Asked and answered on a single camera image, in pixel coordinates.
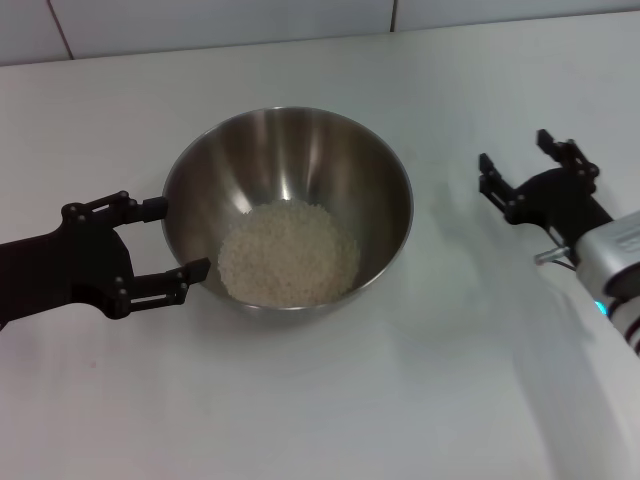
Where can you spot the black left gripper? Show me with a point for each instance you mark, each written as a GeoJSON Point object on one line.
{"type": "Point", "coordinates": [65, 272]}

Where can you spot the white rice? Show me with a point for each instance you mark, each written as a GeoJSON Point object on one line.
{"type": "Point", "coordinates": [290, 255]}

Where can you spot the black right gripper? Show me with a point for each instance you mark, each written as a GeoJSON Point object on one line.
{"type": "Point", "coordinates": [560, 205]}

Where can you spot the stainless steel mixing bowl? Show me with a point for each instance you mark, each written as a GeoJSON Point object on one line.
{"type": "Point", "coordinates": [310, 160]}

